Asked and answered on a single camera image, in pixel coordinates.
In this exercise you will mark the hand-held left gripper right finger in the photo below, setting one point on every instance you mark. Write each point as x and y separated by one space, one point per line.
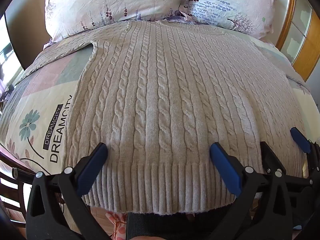
225 167

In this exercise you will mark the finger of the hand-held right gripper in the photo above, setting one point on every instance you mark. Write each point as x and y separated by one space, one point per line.
300 140
271 158

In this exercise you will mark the wooden glass-door cabinet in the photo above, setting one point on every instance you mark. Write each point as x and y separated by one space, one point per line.
308 47

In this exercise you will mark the printed patchwork bed sheet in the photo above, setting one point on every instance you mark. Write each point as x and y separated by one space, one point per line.
47 90

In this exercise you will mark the floral white pillow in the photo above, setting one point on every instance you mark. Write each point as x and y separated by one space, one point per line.
110 5
230 5

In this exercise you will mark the dark wooden chair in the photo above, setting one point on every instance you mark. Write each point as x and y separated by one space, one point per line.
11 195

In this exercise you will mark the person's dark trouser leg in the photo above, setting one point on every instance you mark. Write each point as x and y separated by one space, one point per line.
155 226

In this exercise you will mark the window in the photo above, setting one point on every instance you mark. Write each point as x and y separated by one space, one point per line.
7 55

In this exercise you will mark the pink floral cloth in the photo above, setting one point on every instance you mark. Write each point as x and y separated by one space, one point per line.
115 226

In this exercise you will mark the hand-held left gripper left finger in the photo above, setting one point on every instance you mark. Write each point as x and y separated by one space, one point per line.
92 166

